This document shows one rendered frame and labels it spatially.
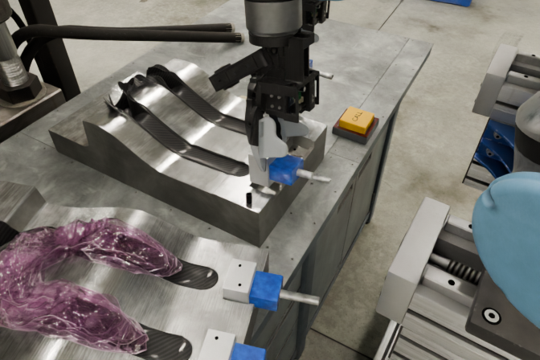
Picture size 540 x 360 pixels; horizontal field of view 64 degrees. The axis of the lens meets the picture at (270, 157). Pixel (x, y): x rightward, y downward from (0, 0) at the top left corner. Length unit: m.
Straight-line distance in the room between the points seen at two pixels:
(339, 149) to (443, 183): 1.23
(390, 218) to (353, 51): 0.85
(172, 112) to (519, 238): 0.69
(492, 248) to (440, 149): 2.01
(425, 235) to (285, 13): 0.32
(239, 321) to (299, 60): 0.36
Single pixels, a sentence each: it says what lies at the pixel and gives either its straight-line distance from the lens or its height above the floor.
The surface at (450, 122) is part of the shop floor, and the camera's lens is 2.51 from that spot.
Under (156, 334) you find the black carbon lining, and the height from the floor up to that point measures 0.85.
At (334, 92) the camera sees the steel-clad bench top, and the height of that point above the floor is 0.80.
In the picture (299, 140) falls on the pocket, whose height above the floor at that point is 0.88.
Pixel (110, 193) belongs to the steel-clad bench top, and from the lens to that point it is 0.89.
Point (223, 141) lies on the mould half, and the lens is 0.82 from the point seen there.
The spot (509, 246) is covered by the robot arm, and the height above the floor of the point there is 1.20.
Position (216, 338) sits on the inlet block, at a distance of 0.60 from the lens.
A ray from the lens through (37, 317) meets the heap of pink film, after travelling 0.63.
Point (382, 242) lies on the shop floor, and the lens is 1.82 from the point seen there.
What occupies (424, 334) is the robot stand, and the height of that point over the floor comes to 0.91.
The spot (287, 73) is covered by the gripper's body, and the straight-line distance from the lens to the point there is 0.60.
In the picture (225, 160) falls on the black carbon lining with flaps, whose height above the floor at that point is 0.88.
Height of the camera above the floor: 1.41
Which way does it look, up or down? 42 degrees down
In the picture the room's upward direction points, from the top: straight up
